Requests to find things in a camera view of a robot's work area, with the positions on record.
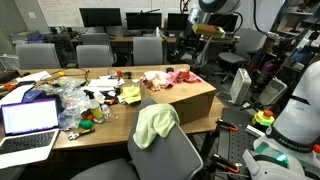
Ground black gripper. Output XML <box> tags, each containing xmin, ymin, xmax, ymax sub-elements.
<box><xmin>185</xmin><ymin>24</ymin><xmax>202</xmax><ymax>46</ymax></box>

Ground pink shirt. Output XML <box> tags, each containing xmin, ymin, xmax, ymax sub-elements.
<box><xmin>165</xmin><ymin>68</ymin><xmax>203</xmax><ymax>88</ymax></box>

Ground light green towel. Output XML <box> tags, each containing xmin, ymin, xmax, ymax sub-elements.
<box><xmin>132</xmin><ymin>103</ymin><xmax>181</xmax><ymax>150</ymax></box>

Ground grey conference chair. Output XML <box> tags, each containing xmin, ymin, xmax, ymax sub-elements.
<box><xmin>132</xmin><ymin>36</ymin><xmax>164</xmax><ymax>66</ymax></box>
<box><xmin>14</xmin><ymin>43</ymin><xmax>62</xmax><ymax>70</ymax></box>
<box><xmin>80</xmin><ymin>32</ymin><xmax>113</xmax><ymax>46</ymax></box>
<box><xmin>75</xmin><ymin>44</ymin><xmax>117</xmax><ymax>68</ymax></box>

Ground grey swivel chair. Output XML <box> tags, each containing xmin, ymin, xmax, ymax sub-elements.
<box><xmin>218</xmin><ymin>28</ymin><xmax>266</xmax><ymax>83</ymax></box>

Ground brown cardboard box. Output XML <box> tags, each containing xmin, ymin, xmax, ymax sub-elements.
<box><xmin>139</xmin><ymin>78</ymin><xmax>218</xmax><ymax>126</ymax></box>

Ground grey black office chair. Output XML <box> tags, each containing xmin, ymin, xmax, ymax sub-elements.
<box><xmin>70</xmin><ymin>96</ymin><xmax>204</xmax><ymax>180</ymax></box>

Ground yellow green block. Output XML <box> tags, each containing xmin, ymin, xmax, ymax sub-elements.
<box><xmin>191</xmin><ymin>23</ymin><xmax>228</xmax><ymax>39</ymax></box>

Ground peach white cloth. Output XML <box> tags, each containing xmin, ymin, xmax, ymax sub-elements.
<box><xmin>139</xmin><ymin>70</ymin><xmax>172</xmax><ymax>92</ymax></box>

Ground white space heater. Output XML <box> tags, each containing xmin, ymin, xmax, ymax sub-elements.
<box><xmin>229</xmin><ymin>68</ymin><xmax>253</xmax><ymax>106</ymax></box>

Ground yellow cloth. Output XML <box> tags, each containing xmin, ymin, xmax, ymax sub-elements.
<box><xmin>118</xmin><ymin>85</ymin><xmax>143</xmax><ymax>105</ymax></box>

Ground purple black appliance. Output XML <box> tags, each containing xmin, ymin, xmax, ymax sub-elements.
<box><xmin>259</xmin><ymin>61</ymin><xmax>278</xmax><ymax>85</ymax></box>

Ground large black monitor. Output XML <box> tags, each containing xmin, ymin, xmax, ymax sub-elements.
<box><xmin>79</xmin><ymin>7</ymin><xmax>123</xmax><ymax>28</ymax></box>

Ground orange black clamp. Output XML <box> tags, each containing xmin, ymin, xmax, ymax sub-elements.
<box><xmin>211</xmin><ymin>153</ymin><xmax>243</xmax><ymax>174</ymax></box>
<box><xmin>214</xmin><ymin>118</ymin><xmax>240</xmax><ymax>133</ymax></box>

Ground white paper stack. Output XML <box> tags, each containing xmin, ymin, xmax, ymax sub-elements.
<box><xmin>87</xmin><ymin>76</ymin><xmax>126</xmax><ymax>90</ymax></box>

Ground white mesh basket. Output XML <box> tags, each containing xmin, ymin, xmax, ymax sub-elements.
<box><xmin>257</xmin><ymin>77</ymin><xmax>288</xmax><ymax>106</ymax></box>

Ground yellow red emergency button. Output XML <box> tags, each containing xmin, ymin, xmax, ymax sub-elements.
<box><xmin>251</xmin><ymin>109</ymin><xmax>276</xmax><ymax>128</ymax></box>

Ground metal shelf rack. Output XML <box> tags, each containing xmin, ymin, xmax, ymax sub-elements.
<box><xmin>266</xmin><ymin>0</ymin><xmax>320</xmax><ymax>68</ymax></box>

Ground small clear water bottle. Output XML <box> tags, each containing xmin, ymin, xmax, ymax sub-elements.
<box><xmin>100</xmin><ymin>103</ymin><xmax>115</xmax><ymax>122</ymax></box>

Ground black perforated board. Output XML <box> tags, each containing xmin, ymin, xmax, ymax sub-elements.
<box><xmin>215</xmin><ymin>107</ymin><xmax>268</xmax><ymax>180</ymax></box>

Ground spray bottle yellow liquid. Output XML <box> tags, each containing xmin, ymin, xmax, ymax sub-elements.
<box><xmin>83</xmin><ymin>89</ymin><xmax>104</xmax><ymax>121</ymax></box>

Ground whiteboard with writing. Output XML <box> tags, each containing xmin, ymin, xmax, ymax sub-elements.
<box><xmin>36</xmin><ymin>0</ymin><xmax>188</xmax><ymax>28</ymax></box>

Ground clear plastic bags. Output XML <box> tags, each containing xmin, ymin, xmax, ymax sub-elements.
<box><xmin>43</xmin><ymin>78</ymin><xmax>92</xmax><ymax>130</ymax></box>

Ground green ball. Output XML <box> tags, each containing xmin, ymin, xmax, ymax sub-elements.
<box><xmin>78</xmin><ymin>119</ymin><xmax>95</xmax><ymax>131</ymax></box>

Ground white paper sheet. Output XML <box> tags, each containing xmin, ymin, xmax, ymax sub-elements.
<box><xmin>15</xmin><ymin>70</ymin><xmax>53</xmax><ymax>84</ymax></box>
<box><xmin>0</xmin><ymin>83</ymin><xmax>35</xmax><ymax>108</ymax></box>

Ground black keyboard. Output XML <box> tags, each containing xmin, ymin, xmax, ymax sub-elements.
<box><xmin>0</xmin><ymin>68</ymin><xmax>22</xmax><ymax>84</ymax></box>

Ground silver open laptop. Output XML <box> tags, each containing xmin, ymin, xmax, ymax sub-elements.
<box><xmin>0</xmin><ymin>98</ymin><xmax>60</xmax><ymax>170</ymax></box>

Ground orange black tool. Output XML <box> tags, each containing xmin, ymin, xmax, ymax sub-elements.
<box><xmin>0</xmin><ymin>83</ymin><xmax>18</xmax><ymax>93</ymax></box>

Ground black cable loop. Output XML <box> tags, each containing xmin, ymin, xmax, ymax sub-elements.
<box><xmin>39</xmin><ymin>68</ymin><xmax>91</xmax><ymax>84</ymax></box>

